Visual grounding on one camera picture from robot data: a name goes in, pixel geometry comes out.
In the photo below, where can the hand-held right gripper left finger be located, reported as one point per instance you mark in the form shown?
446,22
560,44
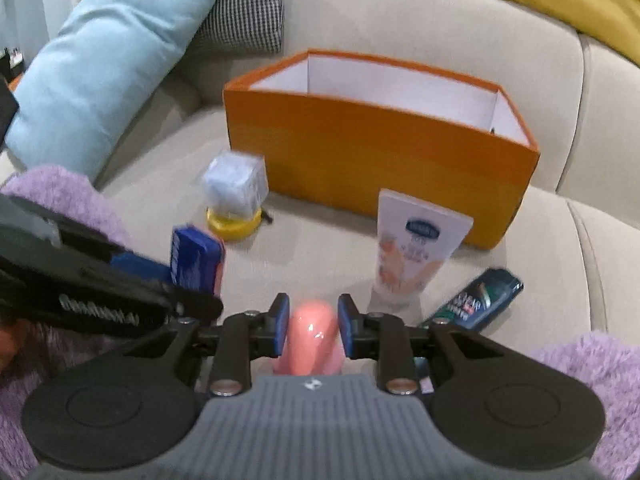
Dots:
279,325

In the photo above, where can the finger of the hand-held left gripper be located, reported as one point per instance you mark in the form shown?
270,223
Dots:
140,266
200,306

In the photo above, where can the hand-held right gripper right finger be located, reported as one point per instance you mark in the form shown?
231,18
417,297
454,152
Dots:
347,327

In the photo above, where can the pink bottle with coral cap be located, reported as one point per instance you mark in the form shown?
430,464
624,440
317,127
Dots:
310,335

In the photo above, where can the blue small box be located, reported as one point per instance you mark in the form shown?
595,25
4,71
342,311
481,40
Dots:
192,255

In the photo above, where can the orange cardboard box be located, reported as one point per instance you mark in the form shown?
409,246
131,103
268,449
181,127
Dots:
375,160

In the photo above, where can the yellow round lid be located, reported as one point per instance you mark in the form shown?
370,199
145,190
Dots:
235,228

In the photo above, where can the white hand cream tube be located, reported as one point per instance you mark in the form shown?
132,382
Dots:
410,255

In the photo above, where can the purple fluffy cloth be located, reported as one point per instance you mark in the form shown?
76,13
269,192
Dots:
50,190

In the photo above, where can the clear plastic cube box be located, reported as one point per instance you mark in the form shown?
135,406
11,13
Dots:
235,182

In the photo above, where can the dark blue green bottle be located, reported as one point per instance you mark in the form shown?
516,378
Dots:
475,300

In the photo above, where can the dark flat object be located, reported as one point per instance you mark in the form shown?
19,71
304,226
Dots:
7,115

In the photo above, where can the light blue pillow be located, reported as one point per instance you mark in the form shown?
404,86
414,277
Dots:
100,70

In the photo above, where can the black white houndstooth pillow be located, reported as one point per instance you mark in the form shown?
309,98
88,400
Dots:
240,15

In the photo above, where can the beige fabric sofa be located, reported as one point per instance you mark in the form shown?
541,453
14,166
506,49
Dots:
600,135

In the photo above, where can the yellow pillow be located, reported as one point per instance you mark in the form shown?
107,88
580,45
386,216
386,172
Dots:
575,0

